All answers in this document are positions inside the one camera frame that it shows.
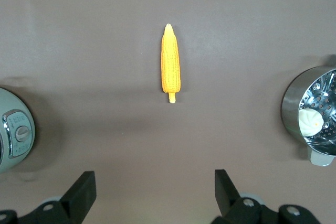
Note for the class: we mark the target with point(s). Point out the stainless steel steamer pot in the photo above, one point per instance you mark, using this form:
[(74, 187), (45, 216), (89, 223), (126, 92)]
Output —
[(290, 98)]

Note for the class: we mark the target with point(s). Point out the sage green electric pot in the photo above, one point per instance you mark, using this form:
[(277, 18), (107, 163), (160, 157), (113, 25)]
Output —
[(18, 134)]

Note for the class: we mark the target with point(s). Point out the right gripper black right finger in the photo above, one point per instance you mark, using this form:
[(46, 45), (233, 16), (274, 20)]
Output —
[(225, 197)]

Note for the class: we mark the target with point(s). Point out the white steamed bun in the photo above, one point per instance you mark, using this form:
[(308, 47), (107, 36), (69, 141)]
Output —
[(309, 123)]

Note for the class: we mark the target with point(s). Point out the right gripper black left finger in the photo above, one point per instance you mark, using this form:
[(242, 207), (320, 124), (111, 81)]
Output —
[(78, 195)]

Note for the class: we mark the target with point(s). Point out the perforated steel steamer insert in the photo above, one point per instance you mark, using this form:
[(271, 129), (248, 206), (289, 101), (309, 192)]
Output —
[(325, 95)]

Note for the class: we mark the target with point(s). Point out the yellow corn cob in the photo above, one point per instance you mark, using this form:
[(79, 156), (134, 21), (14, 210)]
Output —
[(170, 64)]

